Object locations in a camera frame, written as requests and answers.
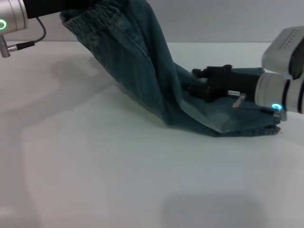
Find blue denim shorts with cartoon print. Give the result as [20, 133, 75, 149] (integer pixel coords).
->
[59, 0, 282, 138]

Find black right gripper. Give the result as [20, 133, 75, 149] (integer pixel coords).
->
[186, 64, 262, 104]

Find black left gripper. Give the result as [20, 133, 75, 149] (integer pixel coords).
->
[23, 0, 102, 19]

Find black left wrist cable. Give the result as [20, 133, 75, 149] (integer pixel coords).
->
[0, 17, 47, 58]

